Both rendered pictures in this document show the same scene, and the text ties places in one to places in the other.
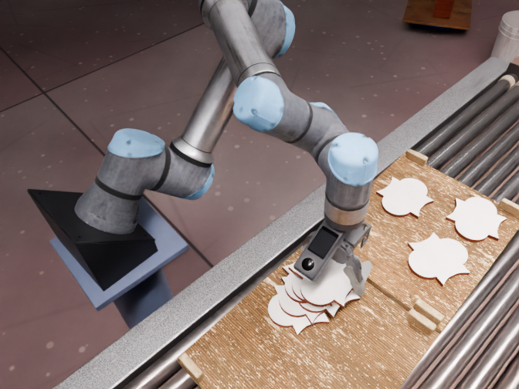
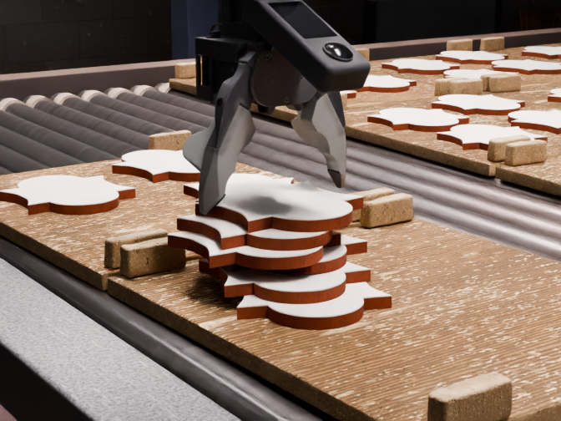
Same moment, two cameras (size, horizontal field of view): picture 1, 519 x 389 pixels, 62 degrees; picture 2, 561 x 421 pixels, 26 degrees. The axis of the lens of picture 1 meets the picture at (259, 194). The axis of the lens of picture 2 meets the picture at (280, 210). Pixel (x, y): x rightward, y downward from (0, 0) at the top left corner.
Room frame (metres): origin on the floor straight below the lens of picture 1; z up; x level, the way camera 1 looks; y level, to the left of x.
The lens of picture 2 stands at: (0.36, 0.86, 1.26)
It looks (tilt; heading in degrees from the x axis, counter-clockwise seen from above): 15 degrees down; 277
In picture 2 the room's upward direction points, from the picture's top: straight up
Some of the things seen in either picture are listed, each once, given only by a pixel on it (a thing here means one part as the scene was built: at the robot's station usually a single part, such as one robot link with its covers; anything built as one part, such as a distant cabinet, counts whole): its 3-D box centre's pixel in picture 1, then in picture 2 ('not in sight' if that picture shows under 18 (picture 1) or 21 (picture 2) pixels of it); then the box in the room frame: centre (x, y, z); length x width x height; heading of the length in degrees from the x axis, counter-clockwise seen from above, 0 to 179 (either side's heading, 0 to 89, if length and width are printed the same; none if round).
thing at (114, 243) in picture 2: not in sight; (136, 248); (0.61, -0.16, 0.95); 0.06 x 0.02 x 0.03; 42
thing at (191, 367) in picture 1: (191, 367); (470, 404); (0.32, 0.15, 0.95); 0.06 x 0.02 x 0.03; 42
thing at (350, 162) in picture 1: (350, 170); not in sight; (0.49, -0.15, 1.30); 0.09 x 0.08 x 0.11; 17
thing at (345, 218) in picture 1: (344, 202); not in sight; (0.49, -0.15, 1.22); 0.08 x 0.08 x 0.05
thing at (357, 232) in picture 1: (343, 228); (258, 37); (0.50, -0.16, 1.14); 0.09 x 0.08 x 0.12; 136
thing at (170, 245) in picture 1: (154, 316); not in sight; (0.70, 0.38, 0.43); 0.38 x 0.38 x 0.87; 39
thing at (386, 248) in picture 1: (419, 228); (156, 205); (0.64, -0.39, 0.93); 0.41 x 0.35 x 0.02; 132
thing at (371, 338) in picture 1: (308, 348); (417, 310); (0.36, -0.08, 0.93); 0.41 x 0.35 x 0.02; 132
